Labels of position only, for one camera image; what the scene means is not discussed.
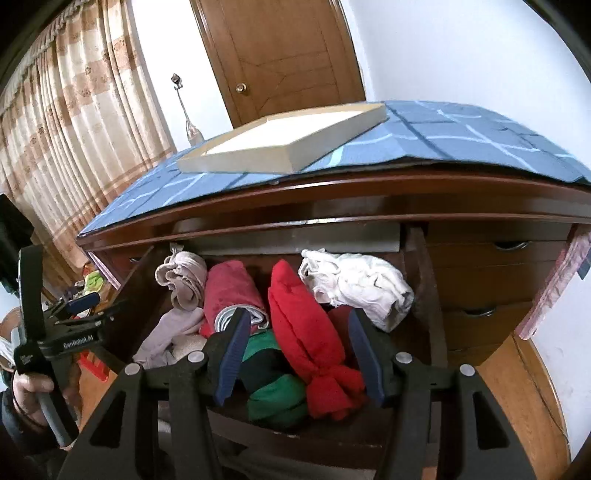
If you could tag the pale pink underwear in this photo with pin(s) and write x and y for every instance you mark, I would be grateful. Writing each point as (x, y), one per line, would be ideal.
(168, 332)

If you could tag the clear curtain tassel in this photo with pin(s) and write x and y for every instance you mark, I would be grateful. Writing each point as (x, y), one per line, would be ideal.
(191, 131)

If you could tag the dark wooden dresser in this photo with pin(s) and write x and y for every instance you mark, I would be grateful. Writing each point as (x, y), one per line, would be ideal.
(323, 194)

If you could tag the yellow green item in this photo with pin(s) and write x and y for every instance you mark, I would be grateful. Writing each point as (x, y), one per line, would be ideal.
(94, 279)

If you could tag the black object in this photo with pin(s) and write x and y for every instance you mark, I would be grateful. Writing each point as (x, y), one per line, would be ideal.
(14, 240)

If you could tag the metal wall hook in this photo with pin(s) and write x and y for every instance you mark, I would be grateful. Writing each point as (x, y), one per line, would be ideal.
(177, 80)

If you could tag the bright red underwear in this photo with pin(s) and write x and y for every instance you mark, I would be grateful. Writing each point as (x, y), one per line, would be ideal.
(304, 332)

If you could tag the white underwear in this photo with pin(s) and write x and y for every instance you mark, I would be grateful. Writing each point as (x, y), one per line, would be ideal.
(360, 281)

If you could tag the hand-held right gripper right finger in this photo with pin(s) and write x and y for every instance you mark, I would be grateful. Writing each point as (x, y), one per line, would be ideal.
(364, 360)

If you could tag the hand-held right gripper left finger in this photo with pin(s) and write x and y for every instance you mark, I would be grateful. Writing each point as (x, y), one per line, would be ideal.
(233, 355)

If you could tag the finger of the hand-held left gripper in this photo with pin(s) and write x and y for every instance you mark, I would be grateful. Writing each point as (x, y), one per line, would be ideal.
(108, 313)
(85, 301)

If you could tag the pink floral cloth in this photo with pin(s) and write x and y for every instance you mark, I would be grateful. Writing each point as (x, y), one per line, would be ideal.
(554, 286)

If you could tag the person's left hand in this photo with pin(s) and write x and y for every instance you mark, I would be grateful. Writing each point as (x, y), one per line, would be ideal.
(27, 392)

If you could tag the brass door knob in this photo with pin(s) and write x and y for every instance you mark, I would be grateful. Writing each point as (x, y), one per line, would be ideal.
(241, 87)

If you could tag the green underwear black band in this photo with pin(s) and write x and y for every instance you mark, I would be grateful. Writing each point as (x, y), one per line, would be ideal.
(272, 401)

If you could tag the red box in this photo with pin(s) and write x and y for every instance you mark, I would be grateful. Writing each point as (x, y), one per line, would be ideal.
(94, 364)

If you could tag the taupe underwear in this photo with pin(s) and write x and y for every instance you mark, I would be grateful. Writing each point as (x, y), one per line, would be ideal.
(184, 277)

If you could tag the blue plaid cloth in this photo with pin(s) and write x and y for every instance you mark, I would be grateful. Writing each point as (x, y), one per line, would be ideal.
(461, 134)

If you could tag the maroon underwear grey waistband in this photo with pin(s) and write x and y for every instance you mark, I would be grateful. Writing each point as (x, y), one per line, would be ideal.
(231, 286)

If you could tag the brown wooden door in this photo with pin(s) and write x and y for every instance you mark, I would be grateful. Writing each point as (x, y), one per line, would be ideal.
(277, 46)

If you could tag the beige patterned curtain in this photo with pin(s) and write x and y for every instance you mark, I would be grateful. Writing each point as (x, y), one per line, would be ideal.
(69, 115)

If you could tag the person's left forearm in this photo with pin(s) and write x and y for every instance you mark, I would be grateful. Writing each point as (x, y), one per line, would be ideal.
(18, 445)

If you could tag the cream shallow tray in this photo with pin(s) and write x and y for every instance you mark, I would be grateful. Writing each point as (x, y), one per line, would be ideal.
(277, 134)

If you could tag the dark maroon underwear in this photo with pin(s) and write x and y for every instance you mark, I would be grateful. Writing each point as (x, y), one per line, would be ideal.
(339, 323)

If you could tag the small wooden drawer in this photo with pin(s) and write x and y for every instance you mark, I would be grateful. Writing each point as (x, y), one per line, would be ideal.
(498, 263)
(498, 323)

